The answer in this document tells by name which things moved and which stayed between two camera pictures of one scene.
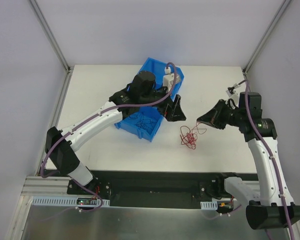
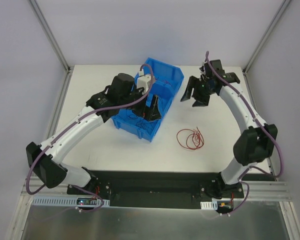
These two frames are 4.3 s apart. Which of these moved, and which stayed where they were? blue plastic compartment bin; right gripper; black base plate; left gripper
Moved: left gripper; right gripper
Stayed: blue plastic compartment bin; black base plate
